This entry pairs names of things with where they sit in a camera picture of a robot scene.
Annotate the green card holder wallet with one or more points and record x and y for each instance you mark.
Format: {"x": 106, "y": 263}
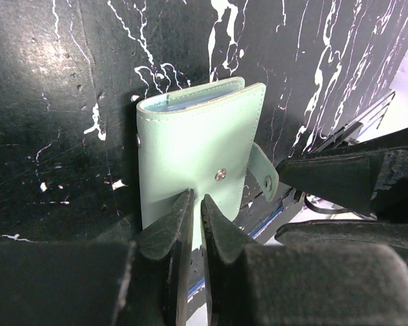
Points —
{"x": 201, "y": 138}

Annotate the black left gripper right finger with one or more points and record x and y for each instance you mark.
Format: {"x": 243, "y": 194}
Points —
{"x": 334, "y": 283}

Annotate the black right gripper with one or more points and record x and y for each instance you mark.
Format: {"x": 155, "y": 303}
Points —
{"x": 370, "y": 178}

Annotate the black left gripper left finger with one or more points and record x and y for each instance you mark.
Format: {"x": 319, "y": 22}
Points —
{"x": 141, "y": 282}

